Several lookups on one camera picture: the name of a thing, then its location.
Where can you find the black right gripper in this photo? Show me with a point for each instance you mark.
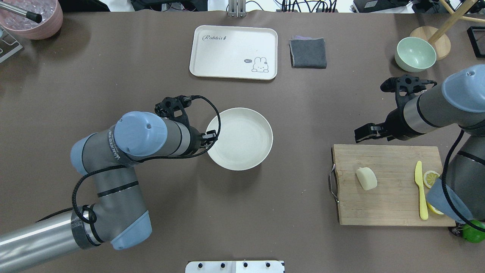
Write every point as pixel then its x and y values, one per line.
pixel 395 122

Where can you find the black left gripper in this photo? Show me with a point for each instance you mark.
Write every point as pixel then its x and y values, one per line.
pixel 194 139

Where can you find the cream round plate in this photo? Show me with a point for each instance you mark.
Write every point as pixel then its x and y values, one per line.
pixel 245 139

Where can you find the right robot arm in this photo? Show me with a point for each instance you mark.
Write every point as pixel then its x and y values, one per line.
pixel 424 106

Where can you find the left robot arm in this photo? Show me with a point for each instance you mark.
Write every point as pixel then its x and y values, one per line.
pixel 107 204

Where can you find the cream rectangular tray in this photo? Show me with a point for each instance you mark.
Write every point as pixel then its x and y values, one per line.
pixel 234 52

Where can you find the black tray with glasses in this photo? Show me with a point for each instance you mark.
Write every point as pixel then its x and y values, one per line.
pixel 476 35

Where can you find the wooden cutting board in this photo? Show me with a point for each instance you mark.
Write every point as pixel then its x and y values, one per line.
pixel 395 200

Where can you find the yellow plastic knife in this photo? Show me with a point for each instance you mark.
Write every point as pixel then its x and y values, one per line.
pixel 418 179

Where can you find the lemon half slice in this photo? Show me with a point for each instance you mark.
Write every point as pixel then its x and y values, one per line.
pixel 430 177
pixel 433 209

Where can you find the mint green bowl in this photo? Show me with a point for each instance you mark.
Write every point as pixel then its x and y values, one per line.
pixel 414 54

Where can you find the folded grey cloth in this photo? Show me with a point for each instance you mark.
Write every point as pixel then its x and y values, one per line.
pixel 308 52

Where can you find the wooden cup stand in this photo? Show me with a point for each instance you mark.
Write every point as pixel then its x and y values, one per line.
pixel 437 37

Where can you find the green lime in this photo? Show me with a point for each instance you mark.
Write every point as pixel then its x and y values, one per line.
pixel 472 235

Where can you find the pink bowl with ice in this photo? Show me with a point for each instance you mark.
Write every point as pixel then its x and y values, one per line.
pixel 32 19

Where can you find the aluminium frame post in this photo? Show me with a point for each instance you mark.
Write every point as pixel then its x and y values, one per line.
pixel 236 8

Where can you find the white wire cup rack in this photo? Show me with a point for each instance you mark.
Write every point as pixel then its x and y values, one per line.
pixel 8 45

